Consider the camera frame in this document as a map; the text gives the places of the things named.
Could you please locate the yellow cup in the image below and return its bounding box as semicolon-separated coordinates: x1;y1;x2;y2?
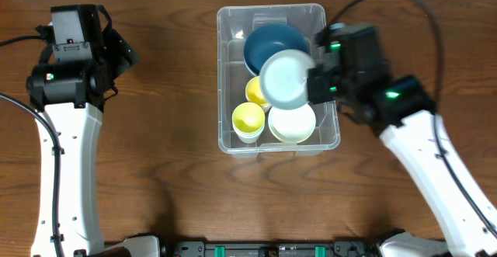
232;102;266;134
245;76;270;106

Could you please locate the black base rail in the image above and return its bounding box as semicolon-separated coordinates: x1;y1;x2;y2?
159;241;381;257

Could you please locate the grey small bowl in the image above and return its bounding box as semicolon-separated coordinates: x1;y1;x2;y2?
259;49;315;110

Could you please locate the dark blue bowl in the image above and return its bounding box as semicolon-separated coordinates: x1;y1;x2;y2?
243;23;310;76

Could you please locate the white small bowl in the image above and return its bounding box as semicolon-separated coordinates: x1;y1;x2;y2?
268;104;316;143

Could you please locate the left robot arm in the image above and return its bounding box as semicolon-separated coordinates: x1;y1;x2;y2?
26;4;161;256

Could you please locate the light blue cup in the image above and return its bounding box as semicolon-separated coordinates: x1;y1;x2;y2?
234;127;264;138

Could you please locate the clear plastic storage bin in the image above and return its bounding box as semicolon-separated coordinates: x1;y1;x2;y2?
217;3;341;158

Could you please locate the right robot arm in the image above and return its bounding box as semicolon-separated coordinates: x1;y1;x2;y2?
307;53;496;256

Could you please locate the white plastic cup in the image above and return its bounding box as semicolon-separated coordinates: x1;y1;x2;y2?
236;134;261;144

